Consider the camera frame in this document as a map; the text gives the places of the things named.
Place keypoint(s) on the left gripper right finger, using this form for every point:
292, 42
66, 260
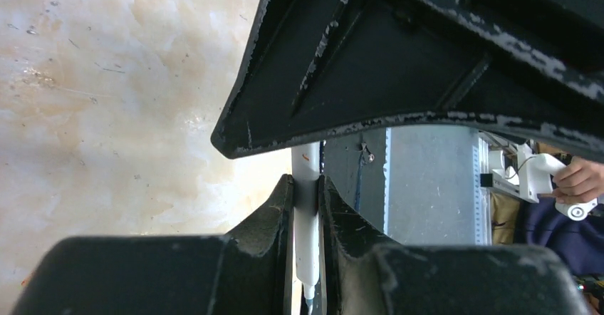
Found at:
367, 272

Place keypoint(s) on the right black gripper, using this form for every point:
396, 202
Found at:
319, 69

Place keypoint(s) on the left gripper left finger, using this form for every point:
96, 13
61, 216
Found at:
248, 270

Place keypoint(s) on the white pen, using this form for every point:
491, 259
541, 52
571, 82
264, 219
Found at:
306, 170

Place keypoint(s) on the operator hand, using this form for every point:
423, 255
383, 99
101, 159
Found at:
579, 182

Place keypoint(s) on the white teleoperation handle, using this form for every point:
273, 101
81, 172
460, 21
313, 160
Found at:
513, 170

